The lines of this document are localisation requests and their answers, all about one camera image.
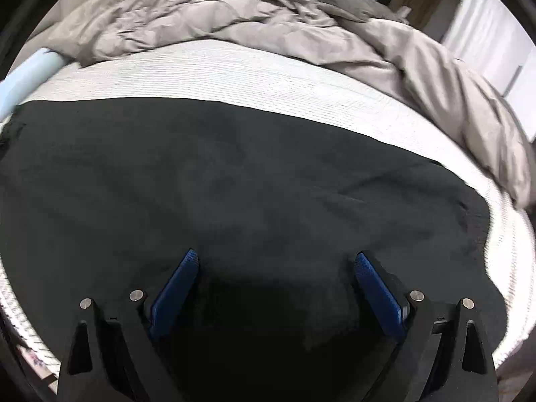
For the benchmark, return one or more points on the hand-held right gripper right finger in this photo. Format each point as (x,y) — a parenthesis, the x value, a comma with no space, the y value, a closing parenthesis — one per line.
(379,297)

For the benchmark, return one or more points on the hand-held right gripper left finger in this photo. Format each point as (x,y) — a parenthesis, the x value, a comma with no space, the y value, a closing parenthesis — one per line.
(171,297)

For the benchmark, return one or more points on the black pants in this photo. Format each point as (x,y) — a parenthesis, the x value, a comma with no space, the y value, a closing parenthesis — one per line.
(230,184)

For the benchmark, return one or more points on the white honeycomb mattress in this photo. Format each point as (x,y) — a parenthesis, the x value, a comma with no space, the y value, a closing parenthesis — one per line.
(251,75)

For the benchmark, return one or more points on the light blue pillow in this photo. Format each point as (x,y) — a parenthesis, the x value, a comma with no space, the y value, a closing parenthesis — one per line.
(29,75)

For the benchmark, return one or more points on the narrow white curtain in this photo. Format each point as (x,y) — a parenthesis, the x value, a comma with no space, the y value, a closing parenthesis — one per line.
(481,37)

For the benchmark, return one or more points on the grey duvet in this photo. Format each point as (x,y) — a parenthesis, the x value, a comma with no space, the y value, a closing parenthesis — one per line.
(209,16)

